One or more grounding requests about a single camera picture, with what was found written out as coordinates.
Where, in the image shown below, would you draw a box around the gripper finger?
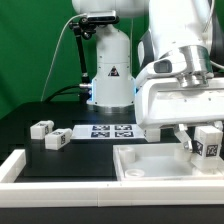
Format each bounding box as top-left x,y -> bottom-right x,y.
174,124 -> 193,152

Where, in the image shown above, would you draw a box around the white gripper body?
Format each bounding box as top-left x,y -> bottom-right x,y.
135,78 -> 224,129

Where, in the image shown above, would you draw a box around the white square tabletop part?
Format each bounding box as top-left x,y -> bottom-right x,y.
113,143 -> 224,181

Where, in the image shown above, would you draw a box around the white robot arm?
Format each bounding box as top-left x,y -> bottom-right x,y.
72,0 -> 224,129

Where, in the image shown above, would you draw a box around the white fiducial marker sheet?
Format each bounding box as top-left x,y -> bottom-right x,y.
72,124 -> 144,139

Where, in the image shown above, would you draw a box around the white U-shaped fence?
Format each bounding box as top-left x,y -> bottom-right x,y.
0,149 -> 224,208

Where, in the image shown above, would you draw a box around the black base cables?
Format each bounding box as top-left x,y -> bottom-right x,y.
44,83 -> 93,103

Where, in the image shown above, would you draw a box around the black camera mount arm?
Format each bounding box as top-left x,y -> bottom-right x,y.
69,17 -> 96,84

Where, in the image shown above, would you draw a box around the grey camera cable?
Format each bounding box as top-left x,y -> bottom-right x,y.
40,13 -> 88,102

